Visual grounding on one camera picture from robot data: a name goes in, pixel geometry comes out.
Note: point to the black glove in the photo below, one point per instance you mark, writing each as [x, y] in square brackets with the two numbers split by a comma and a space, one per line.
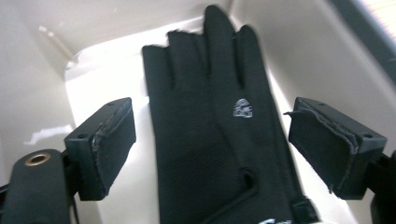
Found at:
[202, 140]

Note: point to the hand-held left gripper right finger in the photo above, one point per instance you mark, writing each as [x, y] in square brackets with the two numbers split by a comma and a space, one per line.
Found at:
[330, 149]

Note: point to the white plastic bin grey rim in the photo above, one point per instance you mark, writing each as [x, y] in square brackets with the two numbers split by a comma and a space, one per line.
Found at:
[311, 46]

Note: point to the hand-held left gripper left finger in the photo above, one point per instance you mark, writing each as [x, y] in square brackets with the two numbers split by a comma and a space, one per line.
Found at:
[102, 149]

